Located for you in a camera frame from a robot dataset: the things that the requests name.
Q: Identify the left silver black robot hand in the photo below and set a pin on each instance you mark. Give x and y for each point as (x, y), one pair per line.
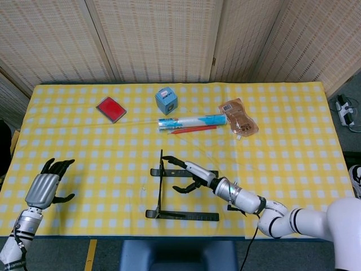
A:
(42, 189)

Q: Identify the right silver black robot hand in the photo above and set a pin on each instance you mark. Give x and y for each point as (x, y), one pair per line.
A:
(201, 173)

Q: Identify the black folding laptop stand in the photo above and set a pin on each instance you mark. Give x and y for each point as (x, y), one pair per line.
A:
(197, 216)

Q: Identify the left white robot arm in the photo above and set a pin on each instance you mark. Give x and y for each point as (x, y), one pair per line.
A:
(25, 223)

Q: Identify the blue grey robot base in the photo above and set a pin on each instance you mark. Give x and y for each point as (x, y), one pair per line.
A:
(177, 254)

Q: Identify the yellow white checkered tablecloth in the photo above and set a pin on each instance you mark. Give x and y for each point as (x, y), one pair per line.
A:
(98, 146)

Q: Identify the red pen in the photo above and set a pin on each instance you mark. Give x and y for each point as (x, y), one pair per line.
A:
(197, 129)

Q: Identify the blue white tube package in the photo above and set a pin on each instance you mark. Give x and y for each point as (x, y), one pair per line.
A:
(194, 121)

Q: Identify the black bulky object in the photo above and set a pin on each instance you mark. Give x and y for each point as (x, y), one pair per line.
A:
(4, 146)

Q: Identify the brown spouted refill pouch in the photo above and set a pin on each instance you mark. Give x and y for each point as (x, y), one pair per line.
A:
(239, 118)

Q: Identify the blue cube cardboard box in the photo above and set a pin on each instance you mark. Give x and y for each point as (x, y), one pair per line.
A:
(166, 103)

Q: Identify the red card wallet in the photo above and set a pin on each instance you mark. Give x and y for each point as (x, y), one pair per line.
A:
(110, 109)

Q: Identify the beige woven folding screen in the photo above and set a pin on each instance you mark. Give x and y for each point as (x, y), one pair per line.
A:
(158, 39)

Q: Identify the white black sneaker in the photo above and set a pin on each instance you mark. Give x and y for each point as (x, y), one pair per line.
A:
(356, 180)

